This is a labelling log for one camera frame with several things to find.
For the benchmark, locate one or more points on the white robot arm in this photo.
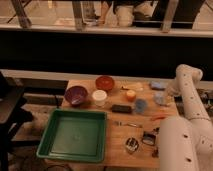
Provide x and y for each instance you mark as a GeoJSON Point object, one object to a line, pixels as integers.
{"type": "Point", "coordinates": [182, 139]}

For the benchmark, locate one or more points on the red bowl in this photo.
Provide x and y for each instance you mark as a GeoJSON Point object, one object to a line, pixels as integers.
{"type": "Point", "coordinates": [105, 83]}

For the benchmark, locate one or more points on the purple bowl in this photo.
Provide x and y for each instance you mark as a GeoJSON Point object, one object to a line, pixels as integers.
{"type": "Point", "coordinates": [76, 95]}

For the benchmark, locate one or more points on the white round container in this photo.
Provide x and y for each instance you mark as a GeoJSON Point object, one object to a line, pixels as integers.
{"type": "Point", "coordinates": [99, 97]}

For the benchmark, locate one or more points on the black rectangular block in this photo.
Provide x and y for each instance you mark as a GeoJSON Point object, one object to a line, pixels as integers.
{"type": "Point", "coordinates": [121, 108]}

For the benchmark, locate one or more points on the orange round fruit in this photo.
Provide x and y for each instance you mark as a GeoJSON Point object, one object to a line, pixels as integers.
{"type": "Point", "coordinates": [131, 95]}

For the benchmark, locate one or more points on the metal fork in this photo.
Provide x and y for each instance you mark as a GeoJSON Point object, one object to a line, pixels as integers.
{"type": "Point", "coordinates": [127, 124]}

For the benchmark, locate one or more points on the blue sponge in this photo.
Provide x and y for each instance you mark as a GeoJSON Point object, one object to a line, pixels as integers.
{"type": "Point", "coordinates": [157, 85]}

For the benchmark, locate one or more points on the green plastic tray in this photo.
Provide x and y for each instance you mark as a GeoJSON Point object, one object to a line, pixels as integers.
{"type": "Point", "coordinates": [74, 135]}

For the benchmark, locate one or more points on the orange carrot toy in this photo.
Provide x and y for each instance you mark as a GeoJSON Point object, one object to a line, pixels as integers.
{"type": "Point", "coordinates": [158, 117]}

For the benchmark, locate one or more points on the square metal cookie cutter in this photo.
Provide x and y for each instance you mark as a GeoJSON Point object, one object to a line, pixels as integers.
{"type": "Point", "coordinates": [149, 138]}

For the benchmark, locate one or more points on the black chair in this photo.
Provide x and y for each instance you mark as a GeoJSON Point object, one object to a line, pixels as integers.
{"type": "Point", "coordinates": [12, 117]}

